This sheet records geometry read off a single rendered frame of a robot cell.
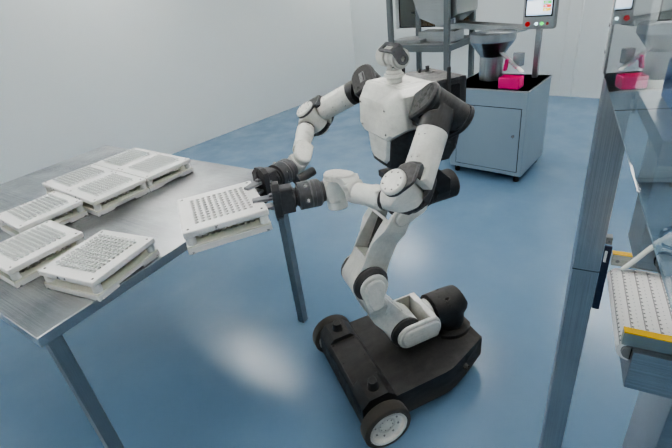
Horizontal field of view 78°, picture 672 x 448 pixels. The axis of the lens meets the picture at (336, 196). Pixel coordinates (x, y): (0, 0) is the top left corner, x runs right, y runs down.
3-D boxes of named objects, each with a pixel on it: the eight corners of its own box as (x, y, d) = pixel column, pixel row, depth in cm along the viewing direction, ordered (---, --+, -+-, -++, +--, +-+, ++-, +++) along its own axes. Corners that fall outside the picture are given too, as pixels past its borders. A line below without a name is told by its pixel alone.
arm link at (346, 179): (322, 200, 133) (352, 207, 124) (318, 173, 131) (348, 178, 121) (337, 193, 137) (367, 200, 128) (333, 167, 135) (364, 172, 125)
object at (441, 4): (364, 143, 470) (352, -4, 402) (414, 116, 539) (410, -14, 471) (490, 164, 382) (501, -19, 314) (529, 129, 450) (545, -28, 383)
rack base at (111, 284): (46, 288, 132) (43, 282, 131) (109, 245, 152) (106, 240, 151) (100, 301, 123) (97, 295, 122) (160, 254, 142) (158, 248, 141)
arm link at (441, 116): (441, 148, 124) (453, 110, 128) (461, 141, 116) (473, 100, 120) (410, 130, 120) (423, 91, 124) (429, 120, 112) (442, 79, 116)
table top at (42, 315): (-116, 235, 191) (-121, 229, 189) (107, 150, 271) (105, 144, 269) (42, 348, 113) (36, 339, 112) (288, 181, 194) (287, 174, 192)
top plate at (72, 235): (-22, 258, 144) (-25, 253, 143) (51, 223, 162) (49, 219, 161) (9, 276, 131) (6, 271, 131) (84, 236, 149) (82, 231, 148)
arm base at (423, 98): (440, 143, 130) (454, 110, 131) (465, 140, 118) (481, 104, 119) (401, 119, 125) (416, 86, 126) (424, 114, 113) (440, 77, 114)
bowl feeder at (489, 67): (460, 82, 354) (462, 36, 337) (478, 73, 377) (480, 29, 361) (520, 86, 324) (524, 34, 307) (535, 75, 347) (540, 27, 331)
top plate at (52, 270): (39, 275, 130) (36, 270, 129) (104, 233, 150) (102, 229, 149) (94, 288, 120) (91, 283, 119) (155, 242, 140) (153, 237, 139)
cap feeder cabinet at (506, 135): (448, 171, 380) (449, 87, 345) (475, 149, 416) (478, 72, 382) (519, 184, 341) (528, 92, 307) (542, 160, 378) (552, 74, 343)
